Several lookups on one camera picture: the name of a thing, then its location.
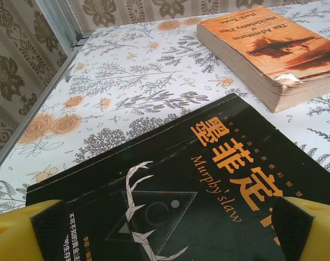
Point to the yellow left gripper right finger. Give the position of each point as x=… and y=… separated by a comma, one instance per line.
x=317, y=231

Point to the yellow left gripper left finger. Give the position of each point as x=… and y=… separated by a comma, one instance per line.
x=12, y=233

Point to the black Murphy's law book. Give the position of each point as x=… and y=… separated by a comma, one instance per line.
x=181, y=195

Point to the orange Huckleberry Finn book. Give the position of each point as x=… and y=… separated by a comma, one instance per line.
x=276, y=49

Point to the floral tablecloth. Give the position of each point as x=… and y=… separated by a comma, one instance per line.
x=126, y=81

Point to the aluminium table side rail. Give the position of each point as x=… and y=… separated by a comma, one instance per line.
x=31, y=114

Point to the aluminium frame corner post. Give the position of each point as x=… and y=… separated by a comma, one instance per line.
x=61, y=19

